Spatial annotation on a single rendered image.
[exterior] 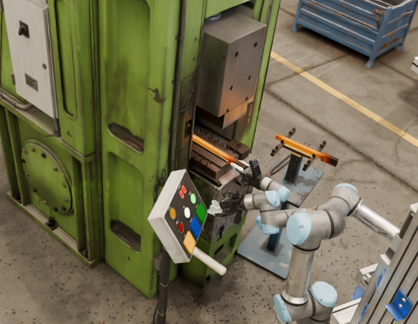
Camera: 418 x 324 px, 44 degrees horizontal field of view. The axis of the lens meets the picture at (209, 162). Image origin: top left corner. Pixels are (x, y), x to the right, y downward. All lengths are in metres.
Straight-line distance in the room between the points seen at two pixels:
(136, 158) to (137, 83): 0.40
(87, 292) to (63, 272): 0.23
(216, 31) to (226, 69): 0.17
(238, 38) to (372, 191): 2.48
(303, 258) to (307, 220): 0.17
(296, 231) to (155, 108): 0.90
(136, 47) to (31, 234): 1.83
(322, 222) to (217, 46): 0.93
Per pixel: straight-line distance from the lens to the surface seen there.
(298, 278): 2.14
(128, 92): 2.63
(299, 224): 1.96
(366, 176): 4.69
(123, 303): 3.42
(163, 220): 2.25
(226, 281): 3.56
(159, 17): 2.22
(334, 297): 2.31
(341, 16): 6.47
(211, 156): 2.90
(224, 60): 2.39
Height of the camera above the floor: 2.81
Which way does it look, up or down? 39 degrees down
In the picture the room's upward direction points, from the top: 8 degrees clockwise
